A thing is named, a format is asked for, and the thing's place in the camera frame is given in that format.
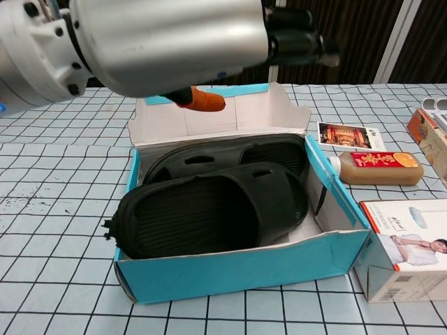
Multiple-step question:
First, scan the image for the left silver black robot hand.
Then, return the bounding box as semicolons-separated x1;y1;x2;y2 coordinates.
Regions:
69;0;342;112

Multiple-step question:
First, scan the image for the black rubber slipper with tag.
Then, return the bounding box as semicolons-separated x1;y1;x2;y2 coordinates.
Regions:
101;163;310;260

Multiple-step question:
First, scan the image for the white folding laptop stand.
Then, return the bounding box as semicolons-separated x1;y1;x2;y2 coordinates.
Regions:
421;97;447;132

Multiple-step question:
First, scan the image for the brown drink bottle red label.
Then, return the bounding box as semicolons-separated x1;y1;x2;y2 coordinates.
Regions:
326;151;425;186

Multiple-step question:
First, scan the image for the red temple photo postcard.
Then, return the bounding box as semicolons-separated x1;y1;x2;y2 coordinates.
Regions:
316;121;386;151

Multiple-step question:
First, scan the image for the light blue shoe box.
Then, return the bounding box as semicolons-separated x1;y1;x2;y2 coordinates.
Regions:
114;82;372;306

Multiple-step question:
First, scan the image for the orange cardboard carton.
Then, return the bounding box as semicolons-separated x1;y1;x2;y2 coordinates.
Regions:
406;108;447;191

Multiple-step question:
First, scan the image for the white desk lamp box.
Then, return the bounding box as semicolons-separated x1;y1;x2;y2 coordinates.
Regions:
354;198;447;304

